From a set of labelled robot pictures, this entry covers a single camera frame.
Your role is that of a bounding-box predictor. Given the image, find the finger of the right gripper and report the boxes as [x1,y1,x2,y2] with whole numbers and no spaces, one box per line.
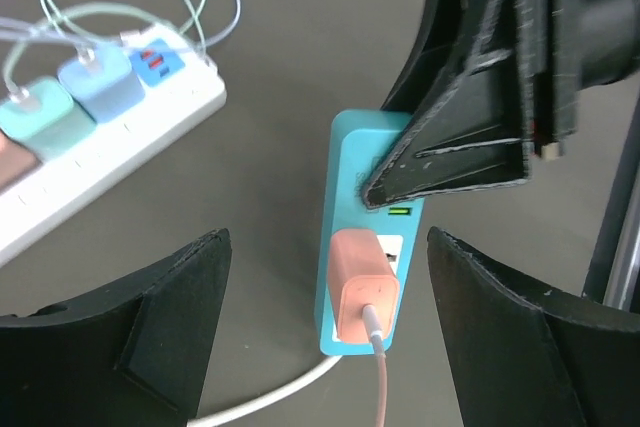
[361,64,530,209]

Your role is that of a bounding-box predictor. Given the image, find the white cord of teal strip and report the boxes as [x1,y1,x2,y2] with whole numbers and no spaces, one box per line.
[187,354,346,427]

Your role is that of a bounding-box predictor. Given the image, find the pink charging cable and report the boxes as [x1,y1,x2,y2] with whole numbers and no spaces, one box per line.
[360,302,390,427]

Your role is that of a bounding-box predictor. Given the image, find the mint green charging cable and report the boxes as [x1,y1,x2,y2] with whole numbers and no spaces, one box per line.
[2,0,211,103]

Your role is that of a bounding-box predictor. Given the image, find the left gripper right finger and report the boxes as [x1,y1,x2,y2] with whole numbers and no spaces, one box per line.
[427,227,639,427]

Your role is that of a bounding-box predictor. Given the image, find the dusty pink charger on white strip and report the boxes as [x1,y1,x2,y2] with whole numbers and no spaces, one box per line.
[0,134,39,189]

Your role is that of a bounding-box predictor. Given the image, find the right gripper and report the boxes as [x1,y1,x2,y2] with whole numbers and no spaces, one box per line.
[382,0,639,157]

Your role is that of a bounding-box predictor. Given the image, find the white power strip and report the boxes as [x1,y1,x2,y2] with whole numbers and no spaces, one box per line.
[1,24,226,263]

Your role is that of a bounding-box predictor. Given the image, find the salmon pink charger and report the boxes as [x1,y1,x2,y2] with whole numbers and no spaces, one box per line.
[327,228,400,345]

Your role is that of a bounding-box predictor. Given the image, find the light blue charging cable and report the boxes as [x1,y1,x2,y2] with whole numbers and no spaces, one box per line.
[0,0,242,56]

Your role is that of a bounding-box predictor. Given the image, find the mint green charger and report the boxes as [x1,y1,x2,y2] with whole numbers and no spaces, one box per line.
[1,77,96,162]

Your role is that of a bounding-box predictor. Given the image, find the teal power strip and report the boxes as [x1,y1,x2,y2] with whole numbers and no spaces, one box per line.
[318,108,426,358]

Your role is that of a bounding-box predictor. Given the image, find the light blue charger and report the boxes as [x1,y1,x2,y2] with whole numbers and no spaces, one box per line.
[58,44,145,123]

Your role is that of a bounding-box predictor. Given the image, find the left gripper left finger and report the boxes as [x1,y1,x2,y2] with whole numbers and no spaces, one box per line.
[1,229,231,427]

